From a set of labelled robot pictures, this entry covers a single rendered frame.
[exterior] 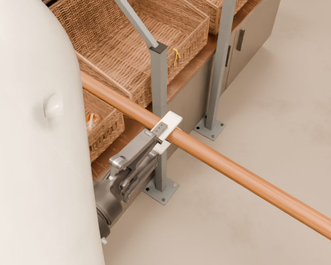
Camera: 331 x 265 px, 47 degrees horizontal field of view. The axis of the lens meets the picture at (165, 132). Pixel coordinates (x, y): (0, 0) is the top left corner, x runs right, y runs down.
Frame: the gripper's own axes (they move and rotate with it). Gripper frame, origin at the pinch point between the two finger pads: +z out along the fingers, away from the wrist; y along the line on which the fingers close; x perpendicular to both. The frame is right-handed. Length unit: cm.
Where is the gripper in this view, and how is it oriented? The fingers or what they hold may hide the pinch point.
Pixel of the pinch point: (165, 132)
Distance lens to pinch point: 72.8
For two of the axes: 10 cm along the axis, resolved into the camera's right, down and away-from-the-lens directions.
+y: 0.0, 5.9, 8.1
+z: 6.0, -6.5, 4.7
